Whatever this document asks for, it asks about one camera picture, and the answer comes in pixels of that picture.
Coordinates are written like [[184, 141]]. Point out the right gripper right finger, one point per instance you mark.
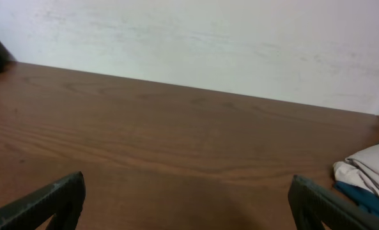
[[314, 208]]

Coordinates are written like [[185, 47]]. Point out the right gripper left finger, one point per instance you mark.
[[59, 202]]

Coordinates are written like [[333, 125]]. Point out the blue shirt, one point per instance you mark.
[[365, 200]]

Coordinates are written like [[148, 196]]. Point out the white shirt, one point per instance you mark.
[[360, 169]]

